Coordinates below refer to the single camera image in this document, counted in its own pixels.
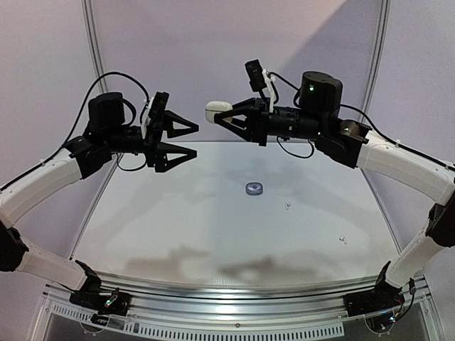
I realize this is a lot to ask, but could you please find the left aluminium frame post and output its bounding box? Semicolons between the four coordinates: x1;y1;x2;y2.
81;0;105;77

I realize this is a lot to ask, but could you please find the purple earbud charging case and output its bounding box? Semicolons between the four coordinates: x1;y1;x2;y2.
245;182;264;196

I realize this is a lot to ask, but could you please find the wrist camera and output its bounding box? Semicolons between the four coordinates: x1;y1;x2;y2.
141;92;169;140
245;59;279;113

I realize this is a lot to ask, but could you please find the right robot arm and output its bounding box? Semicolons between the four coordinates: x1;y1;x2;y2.
205;71;454;310

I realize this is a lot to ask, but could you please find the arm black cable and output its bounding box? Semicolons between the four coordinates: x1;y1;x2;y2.
35;72;152;172
269;72;455;171

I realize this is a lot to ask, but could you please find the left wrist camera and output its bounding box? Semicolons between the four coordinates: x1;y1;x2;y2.
141;92;169;140

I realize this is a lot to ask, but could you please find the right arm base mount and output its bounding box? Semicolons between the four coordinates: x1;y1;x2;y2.
343;284;405;317

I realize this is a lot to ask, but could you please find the aluminium front rail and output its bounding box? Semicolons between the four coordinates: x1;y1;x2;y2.
32;274;444;340

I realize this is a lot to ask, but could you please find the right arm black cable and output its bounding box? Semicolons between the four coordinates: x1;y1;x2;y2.
269;72;455;171

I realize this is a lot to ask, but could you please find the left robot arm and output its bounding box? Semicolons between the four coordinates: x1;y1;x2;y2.
1;92;199;308

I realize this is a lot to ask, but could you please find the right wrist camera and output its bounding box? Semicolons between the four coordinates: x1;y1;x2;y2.
245;59;279;113

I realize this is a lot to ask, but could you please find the white earbud charging case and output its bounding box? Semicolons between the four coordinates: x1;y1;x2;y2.
205;101;232;124

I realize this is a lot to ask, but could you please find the aluminium frame post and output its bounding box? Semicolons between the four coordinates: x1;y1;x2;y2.
81;0;105;77
360;0;391;114

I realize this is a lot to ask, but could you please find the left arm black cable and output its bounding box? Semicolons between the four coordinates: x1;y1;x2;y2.
35;72;152;172

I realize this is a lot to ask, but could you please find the right aluminium frame post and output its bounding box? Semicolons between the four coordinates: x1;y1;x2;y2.
360;0;391;114

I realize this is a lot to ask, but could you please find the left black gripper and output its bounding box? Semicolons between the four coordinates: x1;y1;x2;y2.
104;109;198;171

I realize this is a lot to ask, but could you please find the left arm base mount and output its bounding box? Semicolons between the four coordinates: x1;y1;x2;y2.
69;288;132;316

